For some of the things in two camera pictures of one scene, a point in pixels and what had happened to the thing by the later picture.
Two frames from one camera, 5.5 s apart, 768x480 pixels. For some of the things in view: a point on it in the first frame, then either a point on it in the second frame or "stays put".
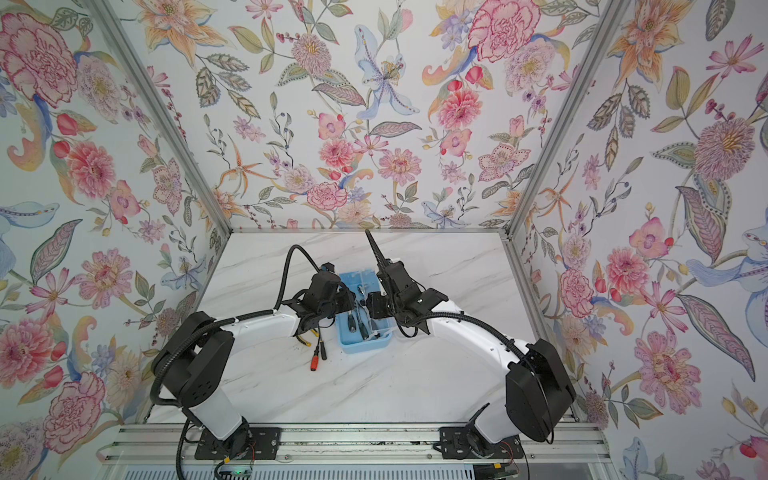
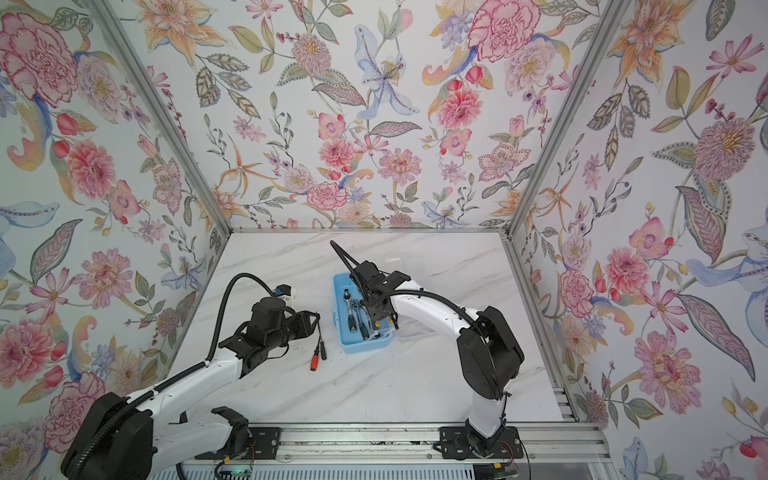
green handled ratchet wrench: [351, 322] stays put
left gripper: [348, 300] to [307, 318]
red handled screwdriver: [315, 359] stays put
